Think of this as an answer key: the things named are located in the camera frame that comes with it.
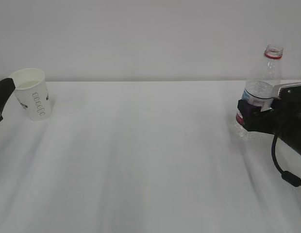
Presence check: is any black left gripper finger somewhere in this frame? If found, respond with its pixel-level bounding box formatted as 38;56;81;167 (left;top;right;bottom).
0;78;15;122

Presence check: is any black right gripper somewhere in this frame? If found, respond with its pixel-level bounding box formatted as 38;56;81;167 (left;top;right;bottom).
236;98;301;155

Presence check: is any white paper coffee cup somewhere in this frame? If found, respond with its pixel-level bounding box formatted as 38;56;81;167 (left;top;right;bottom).
9;68;51;121

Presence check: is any clear plastic water bottle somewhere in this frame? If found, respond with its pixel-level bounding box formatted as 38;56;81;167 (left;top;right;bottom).
233;44;284;141

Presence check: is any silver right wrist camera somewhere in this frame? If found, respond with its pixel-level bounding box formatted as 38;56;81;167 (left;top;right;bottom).
271;82;301;102

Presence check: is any black right camera cable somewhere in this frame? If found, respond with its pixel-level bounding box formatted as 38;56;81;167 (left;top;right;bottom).
271;126;301;188

